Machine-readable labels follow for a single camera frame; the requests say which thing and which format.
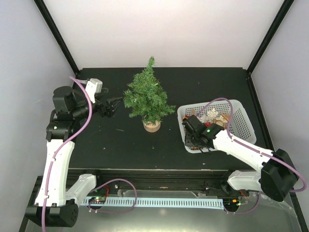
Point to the white perforated plastic basket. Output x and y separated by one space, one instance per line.
240 126

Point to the white snowflake ornament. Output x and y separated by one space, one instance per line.
212 114

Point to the black frame post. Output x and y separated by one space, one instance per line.
56 34
278 19

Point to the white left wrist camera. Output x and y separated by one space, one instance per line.
93 87

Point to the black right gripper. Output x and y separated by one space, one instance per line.
188 142

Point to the black frame post back right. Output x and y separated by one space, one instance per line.
278 19

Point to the burlap bow with berries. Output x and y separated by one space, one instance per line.
193 112

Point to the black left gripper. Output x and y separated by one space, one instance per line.
108 111

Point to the white slotted cable duct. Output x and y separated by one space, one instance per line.
153 202

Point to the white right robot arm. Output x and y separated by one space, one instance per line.
273 173

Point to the black frame post back left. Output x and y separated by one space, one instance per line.
56 34

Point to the small green christmas tree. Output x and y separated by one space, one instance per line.
146 98

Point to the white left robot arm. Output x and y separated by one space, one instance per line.
55 205

